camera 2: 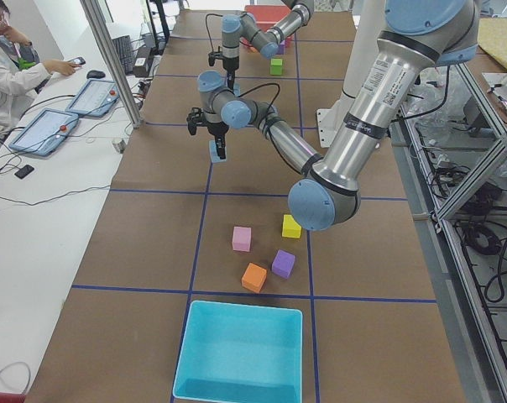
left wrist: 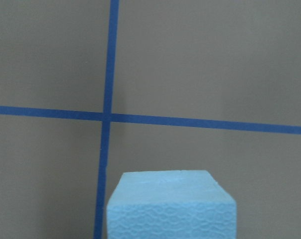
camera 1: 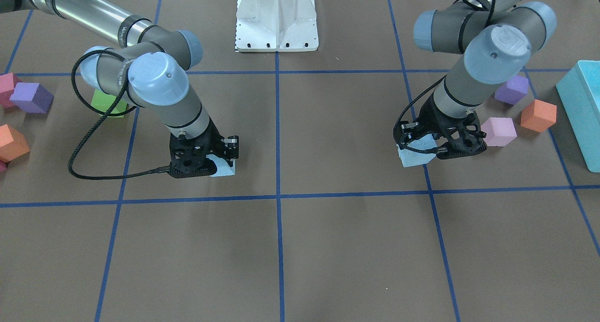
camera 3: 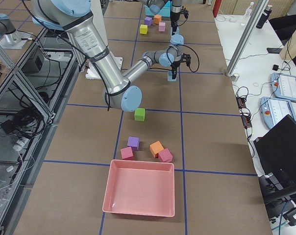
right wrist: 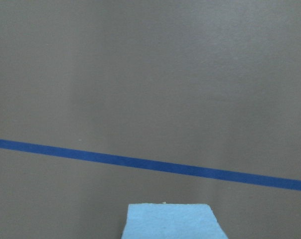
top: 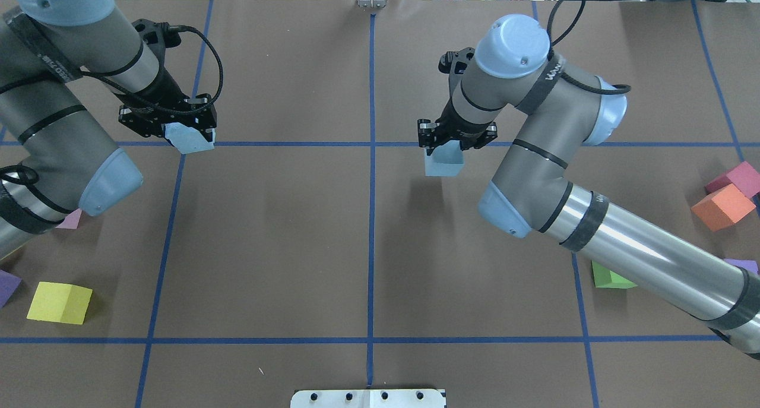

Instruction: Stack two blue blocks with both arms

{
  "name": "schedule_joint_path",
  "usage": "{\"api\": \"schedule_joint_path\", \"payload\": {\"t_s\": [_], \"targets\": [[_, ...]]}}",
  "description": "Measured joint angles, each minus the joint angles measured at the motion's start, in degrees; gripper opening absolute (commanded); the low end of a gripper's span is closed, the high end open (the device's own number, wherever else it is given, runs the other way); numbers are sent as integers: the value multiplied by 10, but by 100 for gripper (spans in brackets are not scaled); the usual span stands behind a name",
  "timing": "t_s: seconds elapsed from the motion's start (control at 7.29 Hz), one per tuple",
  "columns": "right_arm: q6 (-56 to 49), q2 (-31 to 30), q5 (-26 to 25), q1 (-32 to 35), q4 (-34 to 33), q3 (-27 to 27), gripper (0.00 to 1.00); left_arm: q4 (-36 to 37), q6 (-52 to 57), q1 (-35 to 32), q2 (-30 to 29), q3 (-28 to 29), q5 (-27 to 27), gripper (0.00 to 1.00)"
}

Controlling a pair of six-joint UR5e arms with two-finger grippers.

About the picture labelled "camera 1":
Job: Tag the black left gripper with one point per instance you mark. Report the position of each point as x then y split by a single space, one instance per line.
427 119

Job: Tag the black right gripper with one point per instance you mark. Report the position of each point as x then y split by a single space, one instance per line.
216 139

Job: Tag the light blue block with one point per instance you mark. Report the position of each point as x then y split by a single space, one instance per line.
224 167
410 158

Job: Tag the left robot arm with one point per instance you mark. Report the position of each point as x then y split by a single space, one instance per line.
495 39

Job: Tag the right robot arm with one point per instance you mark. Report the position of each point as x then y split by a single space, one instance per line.
148 70

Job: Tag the pink lilac foam block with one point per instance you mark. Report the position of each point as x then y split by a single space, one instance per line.
499 131

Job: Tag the green foam block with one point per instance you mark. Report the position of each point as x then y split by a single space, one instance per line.
102 101

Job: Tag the light blue plastic bin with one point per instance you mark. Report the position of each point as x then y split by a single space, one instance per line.
579 91

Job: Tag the magenta block near purple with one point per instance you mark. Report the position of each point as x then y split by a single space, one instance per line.
8 83

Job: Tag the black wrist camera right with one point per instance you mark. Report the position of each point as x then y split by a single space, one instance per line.
230 149

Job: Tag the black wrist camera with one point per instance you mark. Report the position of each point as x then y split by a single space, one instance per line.
230 149
408 132

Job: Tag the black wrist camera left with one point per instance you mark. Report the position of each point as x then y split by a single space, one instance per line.
408 132

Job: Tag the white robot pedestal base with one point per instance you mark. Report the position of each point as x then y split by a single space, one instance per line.
276 26

